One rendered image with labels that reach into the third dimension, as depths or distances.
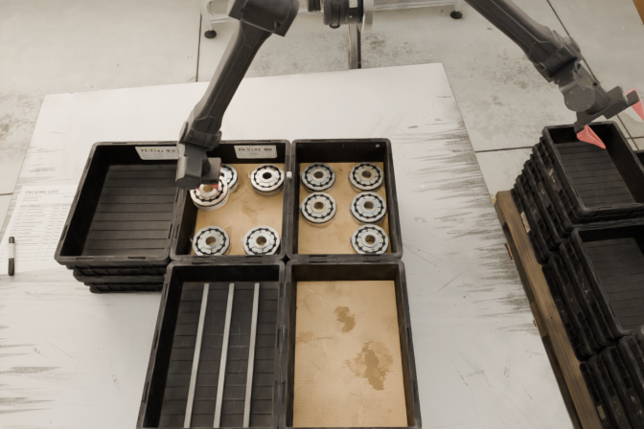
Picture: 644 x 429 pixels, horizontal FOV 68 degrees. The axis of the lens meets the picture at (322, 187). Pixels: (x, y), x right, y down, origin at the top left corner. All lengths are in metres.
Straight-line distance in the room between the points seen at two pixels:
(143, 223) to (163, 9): 2.44
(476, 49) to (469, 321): 2.19
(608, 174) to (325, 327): 1.36
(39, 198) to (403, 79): 1.39
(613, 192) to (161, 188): 1.65
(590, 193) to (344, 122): 0.99
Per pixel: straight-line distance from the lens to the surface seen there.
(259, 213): 1.43
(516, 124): 2.92
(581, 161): 2.19
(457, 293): 1.49
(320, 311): 1.28
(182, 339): 1.31
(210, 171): 1.25
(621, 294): 2.07
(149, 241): 1.46
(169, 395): 1.29
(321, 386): 1.23
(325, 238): 1.37
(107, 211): 1.56
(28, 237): 1.80
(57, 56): 3.61
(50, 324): 1.62
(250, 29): 0.90
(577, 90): 1.11
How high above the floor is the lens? 2.03
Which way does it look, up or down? 56 degrees down
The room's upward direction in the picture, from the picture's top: 2 degrees counter-clockwise
